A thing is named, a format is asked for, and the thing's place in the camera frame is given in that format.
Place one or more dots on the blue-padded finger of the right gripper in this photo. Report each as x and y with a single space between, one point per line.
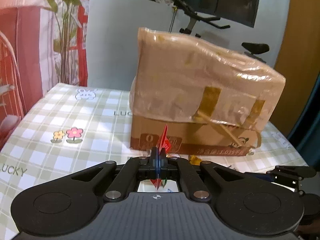
292 172

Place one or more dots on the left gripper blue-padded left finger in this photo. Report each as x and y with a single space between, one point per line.
130 175

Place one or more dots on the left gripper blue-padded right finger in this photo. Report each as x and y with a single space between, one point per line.
180 170

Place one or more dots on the red snack packet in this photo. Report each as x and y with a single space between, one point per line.
163 144

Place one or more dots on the small yellow orange packet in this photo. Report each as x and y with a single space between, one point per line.
194 160

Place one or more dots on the cardboard box with plastic liner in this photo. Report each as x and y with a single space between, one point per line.
214 101

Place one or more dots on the orange wooden door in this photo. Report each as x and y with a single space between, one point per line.
298 62

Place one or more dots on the pink printed backdrop curtain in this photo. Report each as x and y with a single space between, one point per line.
43 43

